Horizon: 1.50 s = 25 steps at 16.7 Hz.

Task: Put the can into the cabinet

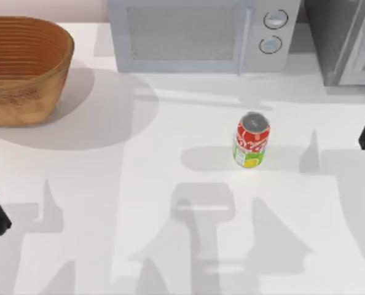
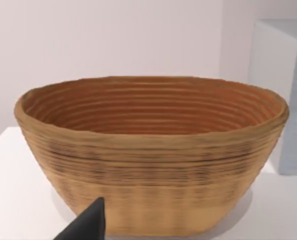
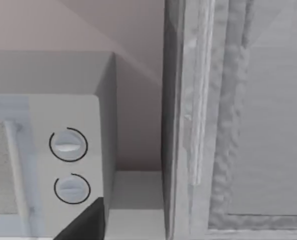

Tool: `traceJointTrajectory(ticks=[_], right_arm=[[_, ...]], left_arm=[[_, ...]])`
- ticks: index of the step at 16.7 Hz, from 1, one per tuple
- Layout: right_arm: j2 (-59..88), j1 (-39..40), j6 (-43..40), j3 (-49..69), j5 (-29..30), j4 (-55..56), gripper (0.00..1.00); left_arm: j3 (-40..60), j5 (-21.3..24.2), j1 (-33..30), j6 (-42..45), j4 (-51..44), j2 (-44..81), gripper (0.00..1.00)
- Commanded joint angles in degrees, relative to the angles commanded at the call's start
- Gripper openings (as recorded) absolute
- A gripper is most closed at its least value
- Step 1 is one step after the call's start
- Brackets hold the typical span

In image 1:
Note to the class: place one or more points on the grey cabinet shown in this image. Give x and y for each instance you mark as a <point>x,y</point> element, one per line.
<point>339,43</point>

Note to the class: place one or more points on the microwave oven door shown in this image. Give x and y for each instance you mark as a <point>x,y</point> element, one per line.
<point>182,33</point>

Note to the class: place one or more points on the brown woven basket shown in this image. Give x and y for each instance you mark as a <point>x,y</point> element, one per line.
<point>22,77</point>

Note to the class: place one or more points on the pale microwave oven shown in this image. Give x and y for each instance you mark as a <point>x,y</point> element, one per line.
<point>277,66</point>

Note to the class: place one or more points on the red and green can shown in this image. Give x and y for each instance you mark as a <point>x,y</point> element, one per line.
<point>250,141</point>

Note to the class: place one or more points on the round microwave knob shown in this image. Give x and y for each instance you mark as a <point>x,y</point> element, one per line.
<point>275,18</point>
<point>270,45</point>

